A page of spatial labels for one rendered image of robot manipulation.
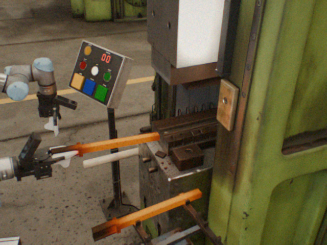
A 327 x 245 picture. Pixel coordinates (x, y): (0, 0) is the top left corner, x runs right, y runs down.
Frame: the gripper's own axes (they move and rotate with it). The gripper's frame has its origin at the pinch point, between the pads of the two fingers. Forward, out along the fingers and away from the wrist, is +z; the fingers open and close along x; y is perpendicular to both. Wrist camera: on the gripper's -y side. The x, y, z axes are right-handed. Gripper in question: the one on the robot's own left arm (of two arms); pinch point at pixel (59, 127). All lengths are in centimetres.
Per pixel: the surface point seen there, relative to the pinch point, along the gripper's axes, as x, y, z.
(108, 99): -15.4, -23.7, -6.3
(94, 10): -455, 5, 75
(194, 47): 28, -58, -50
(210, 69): 20, -67, -38
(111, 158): -11.6, -23.2, 30.5
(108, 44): -354, -15, 93
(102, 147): 43, -23, -19
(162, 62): 17, -48, -40
